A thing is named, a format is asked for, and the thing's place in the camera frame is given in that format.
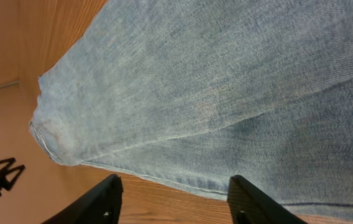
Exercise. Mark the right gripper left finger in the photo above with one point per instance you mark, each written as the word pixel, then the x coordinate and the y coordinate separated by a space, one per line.
pixel 100 205

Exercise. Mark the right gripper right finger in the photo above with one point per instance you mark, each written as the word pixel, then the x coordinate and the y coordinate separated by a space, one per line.
pixel 250 205

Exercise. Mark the light blue denim jeans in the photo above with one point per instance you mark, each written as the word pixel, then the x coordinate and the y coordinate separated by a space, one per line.
pixel 190 93

